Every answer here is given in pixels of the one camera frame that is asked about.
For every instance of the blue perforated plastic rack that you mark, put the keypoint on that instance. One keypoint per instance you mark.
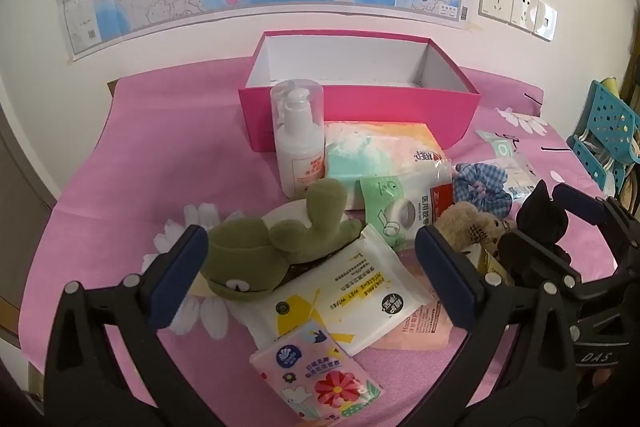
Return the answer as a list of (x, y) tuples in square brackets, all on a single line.
[(607, 122)]

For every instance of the pink flat packet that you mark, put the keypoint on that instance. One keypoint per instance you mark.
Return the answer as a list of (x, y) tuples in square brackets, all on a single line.
[(425, 327)]

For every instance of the green medical tape packet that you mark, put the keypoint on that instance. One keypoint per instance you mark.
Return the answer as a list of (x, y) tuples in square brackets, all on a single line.
[(385, 202)]

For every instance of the black plush cat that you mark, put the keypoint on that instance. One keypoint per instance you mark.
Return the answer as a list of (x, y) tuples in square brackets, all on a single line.
[(537, 217)]

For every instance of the pink cardboard box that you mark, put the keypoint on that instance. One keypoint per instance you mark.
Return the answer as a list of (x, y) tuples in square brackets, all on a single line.
[(350, 112)]

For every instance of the large pastel tissue pack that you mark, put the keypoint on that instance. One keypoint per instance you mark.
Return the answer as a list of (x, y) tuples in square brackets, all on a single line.
[(370, 147)]

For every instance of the small floral tissue pack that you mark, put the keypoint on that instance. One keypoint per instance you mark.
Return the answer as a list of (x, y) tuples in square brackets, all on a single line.
[(320, 377)]

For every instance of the white wet wipes pack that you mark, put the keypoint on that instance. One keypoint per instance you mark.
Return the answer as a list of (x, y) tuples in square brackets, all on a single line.
[(350, 297)]

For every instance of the white lotion pump bottle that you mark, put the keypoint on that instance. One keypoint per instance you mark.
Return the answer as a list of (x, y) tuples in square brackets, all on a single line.
[(297, 157)]

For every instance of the beige teddy bear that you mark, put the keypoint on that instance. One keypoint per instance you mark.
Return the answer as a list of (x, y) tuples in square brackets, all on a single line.
[(460, 222)]

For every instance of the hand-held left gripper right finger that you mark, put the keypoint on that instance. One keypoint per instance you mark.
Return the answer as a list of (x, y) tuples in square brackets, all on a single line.
[(447, 277)]

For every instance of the clear packet with teal print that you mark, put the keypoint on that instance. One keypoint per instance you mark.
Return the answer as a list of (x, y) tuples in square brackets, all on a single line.
[(502, 149)]

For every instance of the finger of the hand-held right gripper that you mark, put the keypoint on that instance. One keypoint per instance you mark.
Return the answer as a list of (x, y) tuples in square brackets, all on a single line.
[(580, 204), (530, 264)]

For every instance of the green plush toy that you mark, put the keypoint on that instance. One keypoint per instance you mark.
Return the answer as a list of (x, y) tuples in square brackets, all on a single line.
[(250, 252)]

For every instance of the pink daisy print cloth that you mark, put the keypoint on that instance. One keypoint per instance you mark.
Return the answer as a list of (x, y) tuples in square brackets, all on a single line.
[(150, 147)]

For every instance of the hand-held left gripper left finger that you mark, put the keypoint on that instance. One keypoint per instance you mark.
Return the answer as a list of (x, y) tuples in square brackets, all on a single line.
[(180, 272)]

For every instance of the blue gingham scrunchie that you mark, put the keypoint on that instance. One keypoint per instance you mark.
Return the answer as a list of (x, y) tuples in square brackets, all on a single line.
[(480, 187)]

